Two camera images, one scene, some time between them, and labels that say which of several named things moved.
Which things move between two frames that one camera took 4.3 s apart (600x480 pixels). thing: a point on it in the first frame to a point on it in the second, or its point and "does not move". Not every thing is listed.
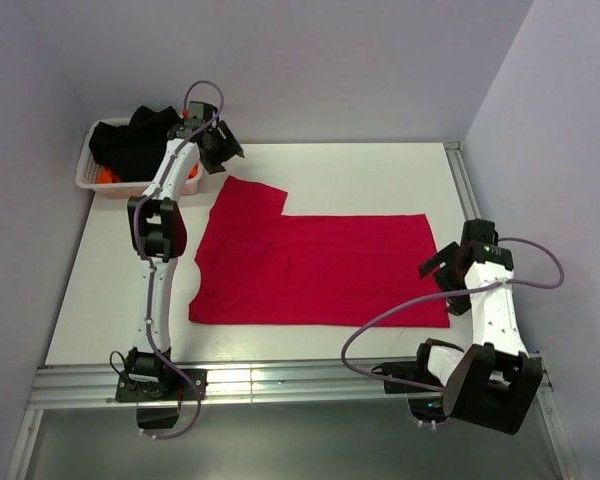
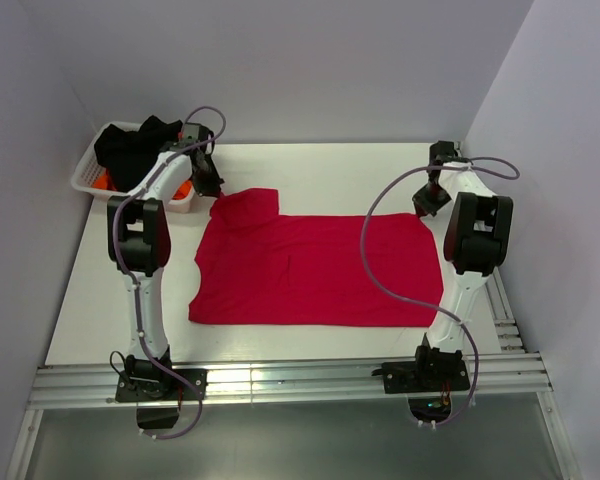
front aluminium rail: [347, 384] does not move
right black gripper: [448, 256] to [423, 206]
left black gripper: [229, 148] to [211, 188]
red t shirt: [258, 265] does not move
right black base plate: [410, 371] does not move
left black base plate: [172, 387] does not move
